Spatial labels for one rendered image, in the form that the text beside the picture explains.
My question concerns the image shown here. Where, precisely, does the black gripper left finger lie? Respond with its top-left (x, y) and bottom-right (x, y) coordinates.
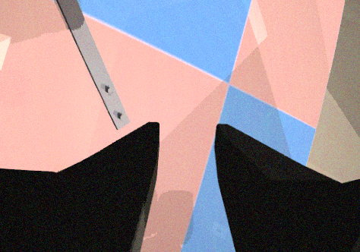
top-left (0, 121), bottom-right (159, 252)

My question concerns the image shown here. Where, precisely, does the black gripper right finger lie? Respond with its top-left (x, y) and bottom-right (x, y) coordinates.
top-left (214, 123), bottom-right (360, 252)

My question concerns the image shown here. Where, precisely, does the grey flat bar with two pins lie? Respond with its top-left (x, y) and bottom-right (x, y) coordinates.
top-left (57, 0), bottom-right (131, 130)

